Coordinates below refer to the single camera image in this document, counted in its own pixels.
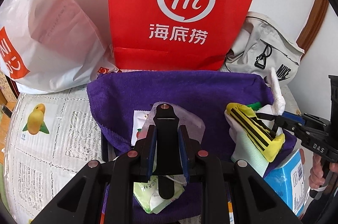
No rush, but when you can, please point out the yellow black striped pouch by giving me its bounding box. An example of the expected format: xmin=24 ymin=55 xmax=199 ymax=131
xmin=225 ymin=103 xmax=285 ymax=163

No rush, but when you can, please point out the white persimmon wipe sachet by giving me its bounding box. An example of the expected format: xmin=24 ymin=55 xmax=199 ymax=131
xmin=131 ymin=110 xmax=150 ymax=146

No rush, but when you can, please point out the white Miniso plastic bag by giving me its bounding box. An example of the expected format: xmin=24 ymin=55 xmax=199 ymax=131
xmin=1 ymin=0 xmax=117 ymax=95

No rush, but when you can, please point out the brown door frame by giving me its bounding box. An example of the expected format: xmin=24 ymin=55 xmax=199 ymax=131
xmin=297 ymin=0 xmax=329 ymax=54

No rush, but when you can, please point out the person's right hand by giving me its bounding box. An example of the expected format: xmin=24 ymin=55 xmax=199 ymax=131
xmin=309 ymin=154 xmax=325 ymax=190

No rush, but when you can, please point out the green wet wipe sachet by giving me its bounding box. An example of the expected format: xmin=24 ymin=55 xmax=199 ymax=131
xmin=247 ymin=102 xmax=262 ymax=111

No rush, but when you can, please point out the grey Nike waist bag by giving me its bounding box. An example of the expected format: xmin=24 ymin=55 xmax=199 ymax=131
xmin=221 ymin=11 xmax=304 ymax=87

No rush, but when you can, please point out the purple towel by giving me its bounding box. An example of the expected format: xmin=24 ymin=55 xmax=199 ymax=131
xmin=86 ymin=69 xmax=298 ymax=224

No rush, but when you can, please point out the white and green glove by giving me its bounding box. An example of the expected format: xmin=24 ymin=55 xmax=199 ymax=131
xmin=224 ymin=104 xmax=276 ymax=178

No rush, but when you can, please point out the blue tissue pack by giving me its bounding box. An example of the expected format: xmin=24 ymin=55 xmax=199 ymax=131
xmin=264 ymin=149 xmax=305 ymax=217

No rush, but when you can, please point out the red Haidilao paper bag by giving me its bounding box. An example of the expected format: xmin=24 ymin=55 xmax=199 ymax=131
xmin=108 ymin=0 xmax=252 ymax=70

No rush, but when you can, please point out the green pocket tissue pack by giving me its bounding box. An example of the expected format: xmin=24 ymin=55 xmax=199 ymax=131
xmin=134 ymin=175 xmax=186 ymax=214

